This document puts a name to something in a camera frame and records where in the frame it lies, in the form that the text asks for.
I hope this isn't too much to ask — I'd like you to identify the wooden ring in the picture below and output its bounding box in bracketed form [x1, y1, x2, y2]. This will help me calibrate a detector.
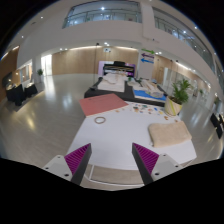
[93, 116, 107, 125]

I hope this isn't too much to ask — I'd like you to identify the small distant potted plant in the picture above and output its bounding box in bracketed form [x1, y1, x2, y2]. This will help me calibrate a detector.
[37, 69, 44, 83]

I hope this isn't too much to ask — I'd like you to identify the black display platform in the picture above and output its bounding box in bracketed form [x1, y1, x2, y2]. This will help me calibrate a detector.
[83, 76, 167, 108]

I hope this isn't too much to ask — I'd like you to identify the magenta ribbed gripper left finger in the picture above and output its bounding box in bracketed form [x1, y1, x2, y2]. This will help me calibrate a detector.
[65, 144, 92, 185]

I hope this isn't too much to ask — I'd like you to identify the white table cloth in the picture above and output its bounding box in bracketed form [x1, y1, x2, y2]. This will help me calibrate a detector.
[68, 102, 197, 170]

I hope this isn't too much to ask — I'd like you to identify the black upright piano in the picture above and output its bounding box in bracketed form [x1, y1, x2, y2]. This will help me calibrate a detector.
[103, 61, 135, 77]

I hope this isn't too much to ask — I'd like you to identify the potted green plant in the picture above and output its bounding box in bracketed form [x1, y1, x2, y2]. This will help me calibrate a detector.
[164, 79, 191, 116]

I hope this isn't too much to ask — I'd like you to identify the black reception desk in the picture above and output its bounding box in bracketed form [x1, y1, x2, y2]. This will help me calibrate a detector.
[6, 84, 38, 106]

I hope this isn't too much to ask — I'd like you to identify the blue mat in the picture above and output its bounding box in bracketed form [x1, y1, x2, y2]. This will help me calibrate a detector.
[133, 90, 166, 102]

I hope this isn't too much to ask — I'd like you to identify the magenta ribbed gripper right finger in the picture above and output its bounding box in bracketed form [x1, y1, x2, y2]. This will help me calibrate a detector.
[132, 143, 159, 185]

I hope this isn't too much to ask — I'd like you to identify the beige folded towel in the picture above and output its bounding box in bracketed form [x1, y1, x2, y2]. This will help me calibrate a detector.
[148, 121, 192, 148]

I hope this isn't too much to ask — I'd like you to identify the pink mat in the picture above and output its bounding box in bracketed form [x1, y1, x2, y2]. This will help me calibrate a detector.
[79, 93, 128, 117]

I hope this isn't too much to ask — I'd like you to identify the direction arrow sign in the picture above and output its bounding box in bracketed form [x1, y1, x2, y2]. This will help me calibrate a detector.
[141, 49, 155, 64]

